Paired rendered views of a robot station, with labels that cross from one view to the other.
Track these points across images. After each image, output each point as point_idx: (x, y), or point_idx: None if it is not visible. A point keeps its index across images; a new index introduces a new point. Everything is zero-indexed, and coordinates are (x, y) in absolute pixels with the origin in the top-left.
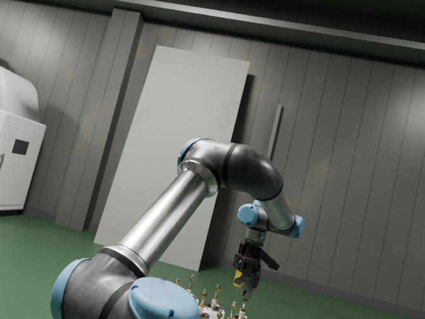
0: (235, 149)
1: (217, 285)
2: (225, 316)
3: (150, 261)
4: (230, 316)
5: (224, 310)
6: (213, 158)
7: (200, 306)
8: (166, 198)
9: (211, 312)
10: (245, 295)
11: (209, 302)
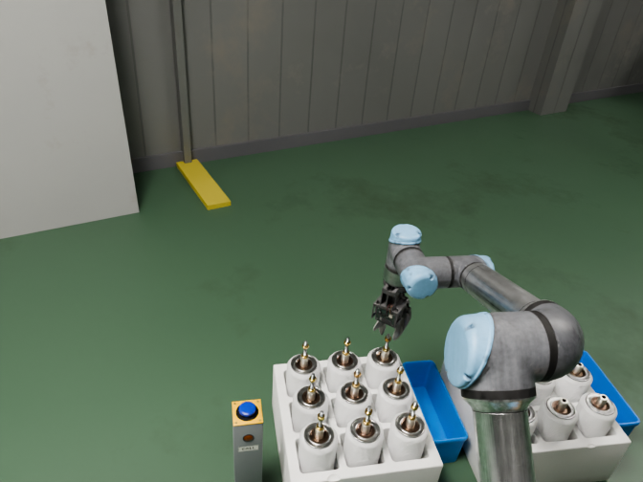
0: (559, 348)
1: (346, 339)
2: (265, 291)
3: None
4: (398, 380)
5: (253, 280)
6: (531, 373)
7: (357, 386)
8: (521, 480)
9: (352, 373)
10: (388, 335)
11: (224, 276)
